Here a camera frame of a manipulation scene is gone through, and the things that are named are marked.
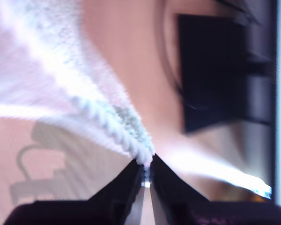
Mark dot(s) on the white and mint tea towel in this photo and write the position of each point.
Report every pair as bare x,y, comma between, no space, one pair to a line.
49,58

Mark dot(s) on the large black monitor on stand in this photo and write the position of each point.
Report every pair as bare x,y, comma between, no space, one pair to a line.
210,70

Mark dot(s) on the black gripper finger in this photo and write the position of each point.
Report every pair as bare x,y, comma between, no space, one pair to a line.
171,194
121,192

